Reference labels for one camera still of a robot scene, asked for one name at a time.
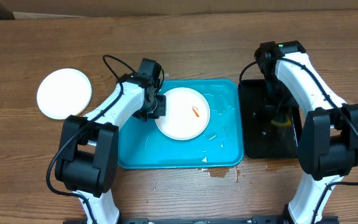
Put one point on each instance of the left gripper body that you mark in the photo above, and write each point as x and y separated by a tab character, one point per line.
155	111

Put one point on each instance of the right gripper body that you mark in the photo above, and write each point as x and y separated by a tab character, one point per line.
275	99

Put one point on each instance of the green yellow scrub sponge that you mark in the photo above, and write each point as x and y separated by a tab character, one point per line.
281	120

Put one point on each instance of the white plate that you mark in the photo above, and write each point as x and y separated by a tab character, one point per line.
65	81
187	114

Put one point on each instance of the lime green rimmed plate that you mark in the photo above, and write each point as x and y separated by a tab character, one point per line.
60	106

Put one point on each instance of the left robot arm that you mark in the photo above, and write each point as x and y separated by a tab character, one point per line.
85	165

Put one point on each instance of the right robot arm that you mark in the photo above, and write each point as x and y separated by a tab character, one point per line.
328	145

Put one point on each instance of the black rectangular tray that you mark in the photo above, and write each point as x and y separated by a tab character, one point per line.
261	139

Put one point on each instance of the teal plastic tray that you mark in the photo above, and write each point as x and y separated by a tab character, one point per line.
143	146

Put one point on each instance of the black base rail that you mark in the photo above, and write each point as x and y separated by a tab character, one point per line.
254	220

